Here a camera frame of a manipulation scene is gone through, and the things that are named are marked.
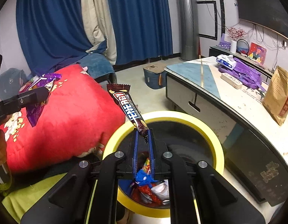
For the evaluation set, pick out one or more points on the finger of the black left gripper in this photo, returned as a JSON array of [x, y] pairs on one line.
[[34, 96]]

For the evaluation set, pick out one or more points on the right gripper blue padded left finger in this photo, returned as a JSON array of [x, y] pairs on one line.
[[135, 152]]

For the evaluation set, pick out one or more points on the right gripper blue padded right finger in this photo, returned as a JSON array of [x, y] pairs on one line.
[[151, 154]]

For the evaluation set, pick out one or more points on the purple candy wrapper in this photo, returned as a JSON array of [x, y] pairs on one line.
[[46, 80]]

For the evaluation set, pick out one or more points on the brown chocolate bar wrapper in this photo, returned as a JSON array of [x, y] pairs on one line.
[[121, 95]]

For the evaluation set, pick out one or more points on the blue plastic bag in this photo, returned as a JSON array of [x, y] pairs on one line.
[[142, 179]]

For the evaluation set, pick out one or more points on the black green snack packet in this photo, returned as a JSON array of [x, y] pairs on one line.
[[161, 191]]

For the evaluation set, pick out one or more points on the yellow rimmed trash bin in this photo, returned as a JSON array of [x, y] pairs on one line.
[[183, 134]]

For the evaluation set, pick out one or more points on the person's left hand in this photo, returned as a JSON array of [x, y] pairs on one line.
[[3, 144]]

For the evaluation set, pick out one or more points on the grey patterned sofa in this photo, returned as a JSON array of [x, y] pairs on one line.
[[11, 82]]

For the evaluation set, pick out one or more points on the red floral blanket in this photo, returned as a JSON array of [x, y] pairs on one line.
[[79, 119]]

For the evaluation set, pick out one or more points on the blue sofa cover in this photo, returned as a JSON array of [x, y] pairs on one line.
[[99, 68]]

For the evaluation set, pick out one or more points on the blue storage stool box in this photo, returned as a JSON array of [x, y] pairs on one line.
[[155, 75]]

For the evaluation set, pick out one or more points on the left dark blue curtain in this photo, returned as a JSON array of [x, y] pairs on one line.
[[51, 33]]

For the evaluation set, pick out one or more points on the dark blue curtain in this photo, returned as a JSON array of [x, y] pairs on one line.
[[142, 29], [51, 33]]

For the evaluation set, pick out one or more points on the yellow green sleeve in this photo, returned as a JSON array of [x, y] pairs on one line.
[[57, 199]]

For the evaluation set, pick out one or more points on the beige curtain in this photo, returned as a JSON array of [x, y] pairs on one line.
[[98, 27]]

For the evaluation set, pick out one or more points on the white coffee table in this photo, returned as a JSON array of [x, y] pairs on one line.
[[255, 146]]

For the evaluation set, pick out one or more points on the white power strip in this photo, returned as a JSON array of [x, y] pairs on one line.
[[231, 80]]

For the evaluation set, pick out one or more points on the tissue pack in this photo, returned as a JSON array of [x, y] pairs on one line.
[[226, 61]]

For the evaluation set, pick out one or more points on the purple bag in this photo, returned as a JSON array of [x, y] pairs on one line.
[[248, 76]]

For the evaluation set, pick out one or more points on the silver tower air conditioner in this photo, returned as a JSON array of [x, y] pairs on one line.
[[189, 29]]

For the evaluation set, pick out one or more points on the right dark blue curtain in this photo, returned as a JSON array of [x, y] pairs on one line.
[[142, 29]]

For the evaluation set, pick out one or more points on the brown paper bag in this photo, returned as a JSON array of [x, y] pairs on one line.
[[276, 96]]

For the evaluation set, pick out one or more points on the white vase red flowers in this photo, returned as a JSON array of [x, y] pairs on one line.
[[235, 34]]

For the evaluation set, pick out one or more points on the red framed picture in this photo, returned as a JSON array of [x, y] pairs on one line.
[[257, 53]]

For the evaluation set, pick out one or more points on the black television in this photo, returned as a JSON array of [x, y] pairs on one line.
[[267, 13]]

